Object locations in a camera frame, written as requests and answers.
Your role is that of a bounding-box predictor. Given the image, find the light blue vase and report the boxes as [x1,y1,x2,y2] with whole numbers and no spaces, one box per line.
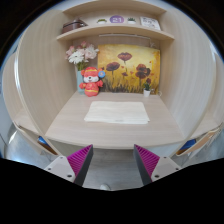
[76,71,84,95]

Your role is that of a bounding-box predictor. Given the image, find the white object on floor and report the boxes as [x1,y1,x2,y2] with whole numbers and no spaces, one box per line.
[100,184,111,191]

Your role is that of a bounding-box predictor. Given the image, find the purple round number sign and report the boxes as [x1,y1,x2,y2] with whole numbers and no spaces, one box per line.
[110,15,124,23]

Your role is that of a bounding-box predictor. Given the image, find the small potted plant white pot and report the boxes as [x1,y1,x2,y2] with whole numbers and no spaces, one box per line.
[143,82,151,97]

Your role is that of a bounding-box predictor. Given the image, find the pink white flower bouquet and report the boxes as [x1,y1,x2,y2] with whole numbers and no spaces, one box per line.
[66,41,99,71]

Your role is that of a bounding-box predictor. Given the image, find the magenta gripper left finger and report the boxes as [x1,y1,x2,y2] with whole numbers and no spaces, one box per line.
[45,145,93,186]

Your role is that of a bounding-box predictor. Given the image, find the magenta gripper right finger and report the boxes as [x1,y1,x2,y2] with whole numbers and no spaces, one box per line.
[133,145,181,185]

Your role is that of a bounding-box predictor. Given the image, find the poppy flower painting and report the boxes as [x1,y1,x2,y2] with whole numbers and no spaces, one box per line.
[97,44,160,94]

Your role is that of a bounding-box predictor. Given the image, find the white framed picture card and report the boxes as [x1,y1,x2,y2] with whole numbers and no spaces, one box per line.
[140,17,160,30]

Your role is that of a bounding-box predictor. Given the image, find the red plush toy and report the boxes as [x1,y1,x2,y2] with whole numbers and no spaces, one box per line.
[79,67,105,97]

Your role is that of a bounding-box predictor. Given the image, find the small green plant left shelf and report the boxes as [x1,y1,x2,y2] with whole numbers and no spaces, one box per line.
[97,18,107,24]

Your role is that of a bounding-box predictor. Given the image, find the small green plant shelf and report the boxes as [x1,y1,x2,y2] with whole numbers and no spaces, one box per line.
[127,17,136,24]
[97,18,107,24]

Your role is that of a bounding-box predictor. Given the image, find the brown box on shelf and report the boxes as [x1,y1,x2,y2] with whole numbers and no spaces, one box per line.
[62,20,86,33]

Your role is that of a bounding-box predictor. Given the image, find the small green plant right shelf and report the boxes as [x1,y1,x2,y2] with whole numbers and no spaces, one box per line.
[127,17,136,24]

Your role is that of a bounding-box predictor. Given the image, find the wooden wall shelf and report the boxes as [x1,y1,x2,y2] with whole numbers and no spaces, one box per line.
[57,24,174,41]

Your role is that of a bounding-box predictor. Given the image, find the cream folded towel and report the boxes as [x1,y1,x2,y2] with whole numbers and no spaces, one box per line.
[84,101,150,124]

